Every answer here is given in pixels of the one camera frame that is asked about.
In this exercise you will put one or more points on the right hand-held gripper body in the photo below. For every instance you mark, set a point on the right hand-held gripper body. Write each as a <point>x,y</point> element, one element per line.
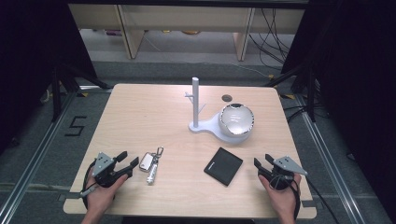
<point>283,172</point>

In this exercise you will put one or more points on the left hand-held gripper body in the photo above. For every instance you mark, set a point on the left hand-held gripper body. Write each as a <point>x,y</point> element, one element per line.
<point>104,169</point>

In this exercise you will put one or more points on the silver car key fob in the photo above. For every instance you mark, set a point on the silver car key fob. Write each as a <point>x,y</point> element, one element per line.
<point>151,165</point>

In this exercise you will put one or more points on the black wallet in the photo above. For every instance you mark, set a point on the black wallet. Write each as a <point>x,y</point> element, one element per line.
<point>223,166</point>

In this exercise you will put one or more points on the white bowl with patterned rim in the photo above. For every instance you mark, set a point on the white bowl with patterned rim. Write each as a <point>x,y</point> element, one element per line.
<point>236,119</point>

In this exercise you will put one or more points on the white key hanger stand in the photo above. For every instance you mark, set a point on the white key hanger stand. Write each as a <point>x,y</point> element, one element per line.
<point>205,123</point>

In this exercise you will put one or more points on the person's right hand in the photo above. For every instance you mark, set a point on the person's right hand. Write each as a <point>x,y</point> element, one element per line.
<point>281,196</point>

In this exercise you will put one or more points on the person's left hand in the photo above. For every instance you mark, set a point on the person's left hand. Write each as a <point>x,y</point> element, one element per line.
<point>102,196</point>

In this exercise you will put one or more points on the wooden table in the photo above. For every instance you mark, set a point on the wooden table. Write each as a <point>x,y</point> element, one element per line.
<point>149,118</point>

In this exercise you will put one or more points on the black metal stand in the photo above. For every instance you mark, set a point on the black metal stand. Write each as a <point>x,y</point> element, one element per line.
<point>306,84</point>
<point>67,84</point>

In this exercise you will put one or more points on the beige wooden cabinet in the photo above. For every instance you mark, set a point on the beige wooden cabinet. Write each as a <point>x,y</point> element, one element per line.
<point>186,25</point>

